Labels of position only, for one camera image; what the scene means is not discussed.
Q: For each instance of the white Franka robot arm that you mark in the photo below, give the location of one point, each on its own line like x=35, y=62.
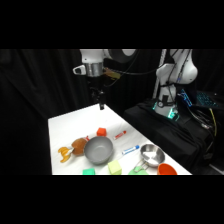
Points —
x=92, y=56

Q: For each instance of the small steel pan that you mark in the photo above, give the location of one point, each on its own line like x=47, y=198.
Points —
x=152, y=155

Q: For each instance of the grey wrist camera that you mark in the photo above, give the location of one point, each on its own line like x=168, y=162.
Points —
x=79, y=70

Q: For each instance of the blue backlit keyboard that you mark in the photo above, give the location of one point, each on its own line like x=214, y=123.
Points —
x=206, y=99

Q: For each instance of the brown orange plush toy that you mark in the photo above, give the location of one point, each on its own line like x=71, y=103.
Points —
x=79, y=146

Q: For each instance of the light green flat utensil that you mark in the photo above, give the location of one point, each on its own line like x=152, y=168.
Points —
x=137, y=172

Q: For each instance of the yellow-green cube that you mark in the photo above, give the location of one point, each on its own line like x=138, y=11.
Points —
x=115, y=167

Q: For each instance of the tan wrist side attachment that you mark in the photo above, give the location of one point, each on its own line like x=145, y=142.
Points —
x=112, y=73

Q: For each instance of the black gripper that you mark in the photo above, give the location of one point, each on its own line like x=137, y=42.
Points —
x=95, y=87

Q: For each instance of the blue pen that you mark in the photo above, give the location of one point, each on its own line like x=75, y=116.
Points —
x=130, y=149

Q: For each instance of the black curtain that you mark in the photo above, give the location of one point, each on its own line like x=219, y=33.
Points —
x=36, y=93

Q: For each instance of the black draped robot stand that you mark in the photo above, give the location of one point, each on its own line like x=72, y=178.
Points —
x=166, y=140

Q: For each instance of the red pen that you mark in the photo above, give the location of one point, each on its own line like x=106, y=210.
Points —
x=120, y=134

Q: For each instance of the small green light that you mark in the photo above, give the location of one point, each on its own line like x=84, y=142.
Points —
x=173, y=116

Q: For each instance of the orange plastic bowl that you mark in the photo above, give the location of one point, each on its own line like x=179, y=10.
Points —
x=167, y=170

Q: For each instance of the green cube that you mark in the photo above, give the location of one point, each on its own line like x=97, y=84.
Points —
x=89, y=172

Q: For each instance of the blue glowing device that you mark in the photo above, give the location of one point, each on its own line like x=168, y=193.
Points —
x=185, y=96

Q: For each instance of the large grey bowl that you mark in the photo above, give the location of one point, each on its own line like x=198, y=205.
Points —
x=98, y=150

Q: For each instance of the orange cube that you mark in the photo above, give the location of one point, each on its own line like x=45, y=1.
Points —
x=101, y=132

